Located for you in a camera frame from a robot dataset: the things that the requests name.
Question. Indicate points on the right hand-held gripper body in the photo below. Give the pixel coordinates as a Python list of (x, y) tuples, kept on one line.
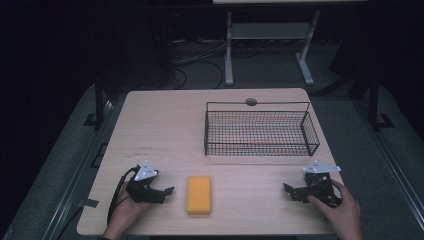
[(319, 186)]

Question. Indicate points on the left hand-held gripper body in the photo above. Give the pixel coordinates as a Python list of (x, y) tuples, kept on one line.
[(144, 186)]

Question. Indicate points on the yellow sponge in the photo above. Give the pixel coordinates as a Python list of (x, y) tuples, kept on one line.
[(199, 195)]

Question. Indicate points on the person's left hand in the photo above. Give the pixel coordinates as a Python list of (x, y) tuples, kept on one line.
[(126, 213)]

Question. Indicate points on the person's right hand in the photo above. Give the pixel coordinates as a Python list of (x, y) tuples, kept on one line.
[(340, 213)]

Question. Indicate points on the black metal stand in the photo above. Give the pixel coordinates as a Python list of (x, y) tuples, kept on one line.
[(98, 100), (375, 103)]

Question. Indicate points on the white metal table frame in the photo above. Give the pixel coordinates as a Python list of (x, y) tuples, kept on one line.
[(270, 33)]

